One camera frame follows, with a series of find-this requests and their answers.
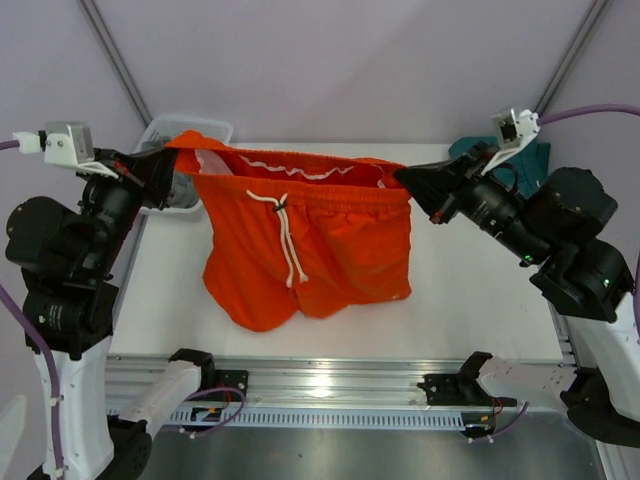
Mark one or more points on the white plastic basket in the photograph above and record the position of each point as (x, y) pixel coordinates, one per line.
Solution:
(166, 127)

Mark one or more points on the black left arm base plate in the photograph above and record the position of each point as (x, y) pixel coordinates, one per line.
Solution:
(225, 383)

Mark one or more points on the white slotted cable duct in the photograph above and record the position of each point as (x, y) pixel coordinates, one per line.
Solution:
(412, 419)

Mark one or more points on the grey shorts in basket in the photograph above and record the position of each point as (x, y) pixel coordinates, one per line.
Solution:
(182, 193)

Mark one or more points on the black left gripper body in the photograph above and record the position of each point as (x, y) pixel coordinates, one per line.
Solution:
(115, 164)

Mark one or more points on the orange shorts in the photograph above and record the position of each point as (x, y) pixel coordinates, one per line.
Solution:
(297, 232)

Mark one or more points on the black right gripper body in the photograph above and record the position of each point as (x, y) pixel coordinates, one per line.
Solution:
(477, 159)

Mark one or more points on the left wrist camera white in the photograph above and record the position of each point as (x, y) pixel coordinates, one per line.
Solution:
(66, 145)

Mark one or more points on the aluminium corner post right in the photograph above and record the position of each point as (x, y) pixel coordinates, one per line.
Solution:
(576, 47)

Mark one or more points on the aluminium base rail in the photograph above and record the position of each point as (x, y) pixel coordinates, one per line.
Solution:
(298, 383)

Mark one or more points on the aluminium corner post left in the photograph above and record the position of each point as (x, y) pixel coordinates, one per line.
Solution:
(107, 42)

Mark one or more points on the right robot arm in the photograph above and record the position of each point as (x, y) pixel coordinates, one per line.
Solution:
(586, 280)

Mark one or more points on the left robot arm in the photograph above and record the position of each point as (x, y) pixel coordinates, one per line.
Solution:
(66, 257)

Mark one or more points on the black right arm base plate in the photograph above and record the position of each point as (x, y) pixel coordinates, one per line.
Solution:
(456, 390)

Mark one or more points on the aluminium corner post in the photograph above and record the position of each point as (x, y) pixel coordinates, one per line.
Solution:
(107, 42)
(576, 47)

